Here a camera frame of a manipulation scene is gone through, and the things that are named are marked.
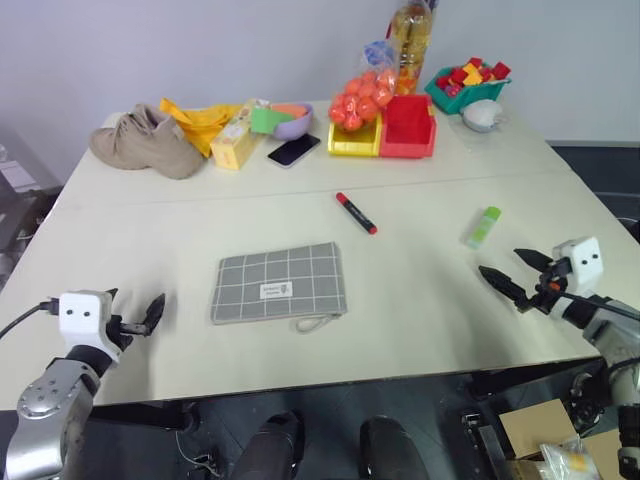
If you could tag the orange sponge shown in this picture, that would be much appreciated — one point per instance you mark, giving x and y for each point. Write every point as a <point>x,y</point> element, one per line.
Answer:
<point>289,108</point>

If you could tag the purple bowl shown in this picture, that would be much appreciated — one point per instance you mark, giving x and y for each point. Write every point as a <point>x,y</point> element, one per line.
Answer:
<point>295,127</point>

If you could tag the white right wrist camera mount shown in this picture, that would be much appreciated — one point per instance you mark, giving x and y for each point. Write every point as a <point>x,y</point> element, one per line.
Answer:
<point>580,262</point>

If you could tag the red plastic bin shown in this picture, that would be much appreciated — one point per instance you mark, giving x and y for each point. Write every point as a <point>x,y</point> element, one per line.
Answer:
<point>407,127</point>

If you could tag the red black marker pen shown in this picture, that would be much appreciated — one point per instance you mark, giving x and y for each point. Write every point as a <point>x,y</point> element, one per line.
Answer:
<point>356,213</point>

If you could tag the clear plastic bag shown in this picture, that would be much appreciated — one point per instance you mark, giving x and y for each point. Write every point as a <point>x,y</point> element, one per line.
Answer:
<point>567,457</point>

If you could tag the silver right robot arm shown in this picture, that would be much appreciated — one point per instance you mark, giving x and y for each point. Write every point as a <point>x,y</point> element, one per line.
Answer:
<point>617,350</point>

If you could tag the yellow cloth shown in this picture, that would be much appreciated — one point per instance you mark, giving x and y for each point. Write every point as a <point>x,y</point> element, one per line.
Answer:
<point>200,120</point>

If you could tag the green glue stick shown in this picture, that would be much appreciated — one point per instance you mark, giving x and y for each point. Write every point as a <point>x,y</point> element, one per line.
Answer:
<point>484,227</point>

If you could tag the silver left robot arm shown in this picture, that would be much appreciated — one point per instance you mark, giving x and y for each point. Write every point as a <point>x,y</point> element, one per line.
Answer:
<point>47,400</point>

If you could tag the yellow toy block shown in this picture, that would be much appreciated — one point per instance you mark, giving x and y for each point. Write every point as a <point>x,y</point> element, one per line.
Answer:
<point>471,76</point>

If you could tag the beige suede shoe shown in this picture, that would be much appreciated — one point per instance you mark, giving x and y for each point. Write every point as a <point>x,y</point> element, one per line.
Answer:
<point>145,140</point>

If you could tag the dark metal shelf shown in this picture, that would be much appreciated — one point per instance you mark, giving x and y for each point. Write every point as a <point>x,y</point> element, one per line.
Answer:
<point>20,205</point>

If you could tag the bag of orange balls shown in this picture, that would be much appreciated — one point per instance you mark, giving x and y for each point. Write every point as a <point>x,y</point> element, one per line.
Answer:
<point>362,100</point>

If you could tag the dark rounded shape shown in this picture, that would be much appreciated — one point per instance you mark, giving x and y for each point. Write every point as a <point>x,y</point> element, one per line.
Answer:
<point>272,445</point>

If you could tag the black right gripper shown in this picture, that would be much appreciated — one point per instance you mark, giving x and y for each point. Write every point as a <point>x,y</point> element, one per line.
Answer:
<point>550,287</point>

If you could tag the brown cardboard box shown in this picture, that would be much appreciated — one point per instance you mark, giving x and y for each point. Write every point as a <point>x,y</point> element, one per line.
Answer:
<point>542,427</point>

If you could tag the black smartphone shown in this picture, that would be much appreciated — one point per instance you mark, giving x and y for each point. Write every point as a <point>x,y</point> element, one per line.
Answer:
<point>294,150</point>

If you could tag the yellow oil bottle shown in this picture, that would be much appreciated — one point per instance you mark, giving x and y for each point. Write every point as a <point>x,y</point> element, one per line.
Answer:
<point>413,45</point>

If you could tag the green plastic bin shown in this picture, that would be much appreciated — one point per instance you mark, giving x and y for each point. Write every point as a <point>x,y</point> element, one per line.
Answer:
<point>465,95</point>

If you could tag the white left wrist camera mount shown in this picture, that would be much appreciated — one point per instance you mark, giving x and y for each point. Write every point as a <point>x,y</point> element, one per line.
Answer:
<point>82,312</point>

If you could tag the yellow printed carton box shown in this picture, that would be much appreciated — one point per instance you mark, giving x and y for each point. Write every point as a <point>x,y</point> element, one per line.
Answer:
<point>237,135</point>

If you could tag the grey checked pouch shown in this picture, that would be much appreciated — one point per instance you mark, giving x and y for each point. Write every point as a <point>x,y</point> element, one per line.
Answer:
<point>277,282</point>

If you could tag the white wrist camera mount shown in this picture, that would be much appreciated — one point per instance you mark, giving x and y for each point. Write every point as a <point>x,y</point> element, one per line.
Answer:
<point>580,262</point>
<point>82,312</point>

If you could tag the red toy block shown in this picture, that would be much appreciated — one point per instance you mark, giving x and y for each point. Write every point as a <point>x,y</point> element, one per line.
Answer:
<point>501,69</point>
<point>475,62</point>

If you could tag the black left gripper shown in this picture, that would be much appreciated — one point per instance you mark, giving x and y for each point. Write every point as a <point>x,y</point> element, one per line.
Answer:
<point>120,330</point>

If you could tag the yellow plastic bin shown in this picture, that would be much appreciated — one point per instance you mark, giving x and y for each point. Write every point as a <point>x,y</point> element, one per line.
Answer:
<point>352,140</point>

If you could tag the green card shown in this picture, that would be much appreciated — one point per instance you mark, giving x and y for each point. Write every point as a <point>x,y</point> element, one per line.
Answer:
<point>267,120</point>

